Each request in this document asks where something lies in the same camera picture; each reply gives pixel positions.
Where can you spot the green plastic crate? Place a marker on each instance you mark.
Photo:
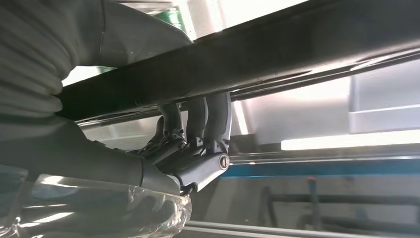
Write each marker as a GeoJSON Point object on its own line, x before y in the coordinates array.
{"type": "Point", "coordinates": [170, 18]}

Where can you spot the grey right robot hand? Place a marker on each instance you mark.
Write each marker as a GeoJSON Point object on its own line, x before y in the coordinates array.
{"type": "Point", "coordinates": [82, 170]}

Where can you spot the white plastic crate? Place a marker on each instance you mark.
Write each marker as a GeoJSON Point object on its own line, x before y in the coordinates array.
{"type": "Point", "coordinates": [384, 98]}

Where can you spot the blue metal shelf rack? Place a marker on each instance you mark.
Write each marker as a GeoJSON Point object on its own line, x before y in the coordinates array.
{"type": "Point", "coordinates": [311, 167]}

